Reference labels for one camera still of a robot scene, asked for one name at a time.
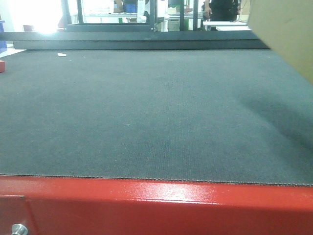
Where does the red conveyor frame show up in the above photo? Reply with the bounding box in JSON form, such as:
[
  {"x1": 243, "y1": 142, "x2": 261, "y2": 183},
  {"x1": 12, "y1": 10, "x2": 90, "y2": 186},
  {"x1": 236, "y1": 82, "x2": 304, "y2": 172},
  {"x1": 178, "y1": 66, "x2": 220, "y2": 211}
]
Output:
[{"x1": 0, "y1": 176, "x2": 313, "y2": 235}]

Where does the silver bolt on frame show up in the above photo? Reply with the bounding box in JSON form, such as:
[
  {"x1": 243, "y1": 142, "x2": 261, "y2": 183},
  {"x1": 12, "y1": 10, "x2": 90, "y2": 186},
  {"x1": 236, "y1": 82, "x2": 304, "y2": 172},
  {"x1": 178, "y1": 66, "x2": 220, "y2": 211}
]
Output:
[{"x1": 11, "y1": 224, "x2": 28, "y2": 235}]

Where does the black metal frame structure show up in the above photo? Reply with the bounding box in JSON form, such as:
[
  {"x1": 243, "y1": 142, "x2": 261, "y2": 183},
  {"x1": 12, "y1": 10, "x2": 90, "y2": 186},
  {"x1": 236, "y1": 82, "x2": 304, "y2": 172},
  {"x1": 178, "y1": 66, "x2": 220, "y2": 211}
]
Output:
[{"x1": 60, "y1": 0, "x2": 202, "y2": 32}]

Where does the brown cardboard box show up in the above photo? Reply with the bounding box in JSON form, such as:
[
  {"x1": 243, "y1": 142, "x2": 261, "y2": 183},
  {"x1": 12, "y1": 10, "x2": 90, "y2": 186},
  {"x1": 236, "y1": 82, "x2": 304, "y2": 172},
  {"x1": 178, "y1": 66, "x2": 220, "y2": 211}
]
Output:
[{"x1": 248, "y1": 0, "x2": 313, "y2": 83}]

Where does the white table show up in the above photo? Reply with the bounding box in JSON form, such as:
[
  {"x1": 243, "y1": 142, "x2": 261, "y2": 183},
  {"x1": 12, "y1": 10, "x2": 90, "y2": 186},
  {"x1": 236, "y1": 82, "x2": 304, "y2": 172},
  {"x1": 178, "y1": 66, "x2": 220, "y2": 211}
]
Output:
[{"x1": 203, "y1": 21, "x2": 251, "y2": 31}]

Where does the blue bin at left edge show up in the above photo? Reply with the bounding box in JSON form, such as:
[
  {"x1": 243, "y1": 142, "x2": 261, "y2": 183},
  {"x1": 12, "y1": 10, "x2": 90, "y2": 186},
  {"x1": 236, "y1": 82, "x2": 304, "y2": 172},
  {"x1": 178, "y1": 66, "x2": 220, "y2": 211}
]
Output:
[{"x1": 0, "y1": 20, "x2": 7, "y2": 53}]

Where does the red block at left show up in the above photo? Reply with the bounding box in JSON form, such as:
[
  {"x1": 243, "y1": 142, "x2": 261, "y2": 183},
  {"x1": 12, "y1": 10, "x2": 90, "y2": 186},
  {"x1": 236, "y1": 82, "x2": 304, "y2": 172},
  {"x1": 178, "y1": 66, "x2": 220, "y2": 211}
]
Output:
[{"x1": 0, "y1": 60, "x2": 5, "y2": 73}]

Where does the person in black leaning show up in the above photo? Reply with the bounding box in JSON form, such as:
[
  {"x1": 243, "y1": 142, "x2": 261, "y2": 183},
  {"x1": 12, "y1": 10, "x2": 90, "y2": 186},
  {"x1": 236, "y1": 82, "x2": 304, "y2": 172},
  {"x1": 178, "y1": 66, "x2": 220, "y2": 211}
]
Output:
[{"x1": 203, "y1": 0, "x2": 239, "y2": 22}]

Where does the black conveyor belt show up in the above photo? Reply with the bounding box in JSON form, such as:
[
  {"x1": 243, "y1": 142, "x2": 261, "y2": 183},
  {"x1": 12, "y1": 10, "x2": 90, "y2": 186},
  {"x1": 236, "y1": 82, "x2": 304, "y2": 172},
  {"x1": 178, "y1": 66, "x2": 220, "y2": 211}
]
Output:
[{"x1": 0, "y1": 31, "x2": 313, "y2": 187}]

